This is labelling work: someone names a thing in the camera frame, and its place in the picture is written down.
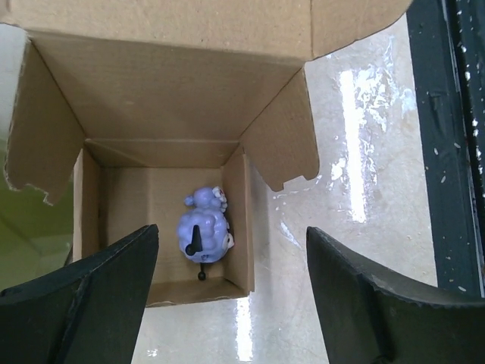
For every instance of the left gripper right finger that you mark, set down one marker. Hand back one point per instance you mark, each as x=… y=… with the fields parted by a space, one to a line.
x=369 y=313

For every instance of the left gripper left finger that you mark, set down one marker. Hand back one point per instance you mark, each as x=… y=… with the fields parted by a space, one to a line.
x=87 y=312

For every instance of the olive green plastic basin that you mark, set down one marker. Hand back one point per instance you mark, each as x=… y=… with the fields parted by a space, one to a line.
x=36 y=238

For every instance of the purple sheep toy figure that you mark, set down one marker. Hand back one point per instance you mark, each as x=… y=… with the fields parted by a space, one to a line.
x=203 y=232

